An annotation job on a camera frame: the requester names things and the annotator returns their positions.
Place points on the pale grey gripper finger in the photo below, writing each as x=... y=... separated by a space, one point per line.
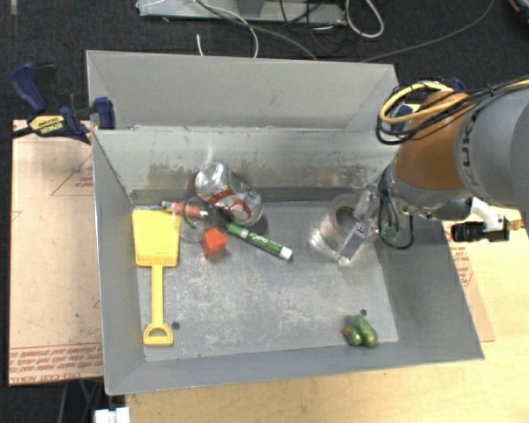
x=354 y=240
x=365 y=205

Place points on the green toy vegetable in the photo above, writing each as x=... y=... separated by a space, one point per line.
x=362 y=332

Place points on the green marker pen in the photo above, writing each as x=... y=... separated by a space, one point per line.
x=260 y=240

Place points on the grey metal bin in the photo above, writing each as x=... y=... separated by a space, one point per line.
x=269 y=293

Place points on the clear glass cup, red print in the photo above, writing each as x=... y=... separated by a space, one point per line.
x=229 y=192

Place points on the orange-red block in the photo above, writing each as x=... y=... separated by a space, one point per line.
x=213 y=242

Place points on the small clear glass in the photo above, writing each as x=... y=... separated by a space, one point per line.
x=198 y=225

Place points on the red marker pen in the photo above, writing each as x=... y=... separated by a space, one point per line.
x=178 y=206

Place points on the yellow toy shovel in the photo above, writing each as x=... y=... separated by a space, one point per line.
x=155 y=236

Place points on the brown cardboard board, red print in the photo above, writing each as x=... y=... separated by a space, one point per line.
x=53 y=258

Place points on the black cylinder on white bracket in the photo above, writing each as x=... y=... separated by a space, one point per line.
x=471 y=231

